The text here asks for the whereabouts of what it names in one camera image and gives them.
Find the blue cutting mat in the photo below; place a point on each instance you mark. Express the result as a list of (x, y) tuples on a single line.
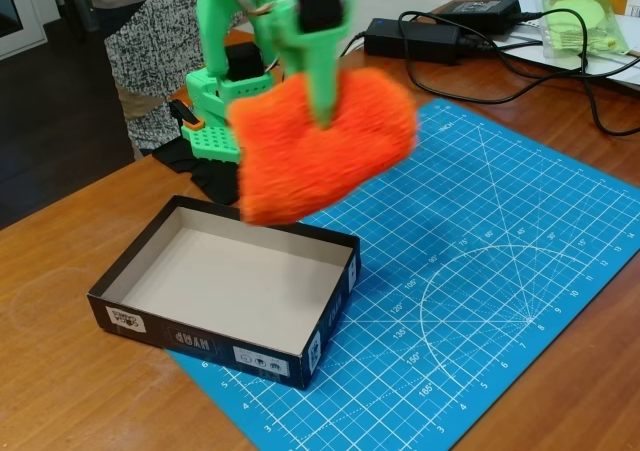
[(475, 221)]

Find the large black power adapter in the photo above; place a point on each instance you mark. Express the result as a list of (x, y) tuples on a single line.
[(415, 38)]

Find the slim black power adapter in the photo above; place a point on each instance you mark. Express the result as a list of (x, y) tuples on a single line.
[(480, 11)]

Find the green gripper black servo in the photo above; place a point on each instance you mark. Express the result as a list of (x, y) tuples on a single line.
[(311, 53)]

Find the black cloth under robot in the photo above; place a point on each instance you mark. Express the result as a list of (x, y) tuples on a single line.
[(220, 178)]

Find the white door frame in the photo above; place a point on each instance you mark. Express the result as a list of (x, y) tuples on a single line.
[(35, 21)]

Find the black cardboard box tray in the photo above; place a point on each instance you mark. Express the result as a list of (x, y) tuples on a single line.
[(200, 341)]

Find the black orange clamp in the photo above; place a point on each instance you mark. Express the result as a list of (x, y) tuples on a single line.
[(187, 116)]

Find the person in patterned clothing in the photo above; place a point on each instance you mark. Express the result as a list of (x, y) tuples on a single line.
[(145, 46)]

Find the orange fluffy sock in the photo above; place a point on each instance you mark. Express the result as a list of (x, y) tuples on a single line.
[(310, 171)]

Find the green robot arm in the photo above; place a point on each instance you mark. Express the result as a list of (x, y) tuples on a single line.
[(215, 21)]

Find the plastic bag of green parts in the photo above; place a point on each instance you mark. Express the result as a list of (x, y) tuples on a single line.
[(595, 31)]

